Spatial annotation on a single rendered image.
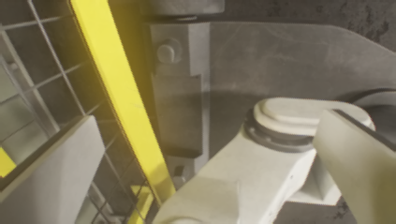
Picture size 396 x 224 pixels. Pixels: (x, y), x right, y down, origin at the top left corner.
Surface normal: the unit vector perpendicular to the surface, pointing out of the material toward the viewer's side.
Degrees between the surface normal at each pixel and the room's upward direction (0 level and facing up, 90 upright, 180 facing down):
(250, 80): 0
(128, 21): 0
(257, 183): 90
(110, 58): 90
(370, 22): 0
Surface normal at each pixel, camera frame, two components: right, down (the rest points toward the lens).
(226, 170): -0.02, -0.86
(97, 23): 0.96, -0.08
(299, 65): -0.18, 0.51
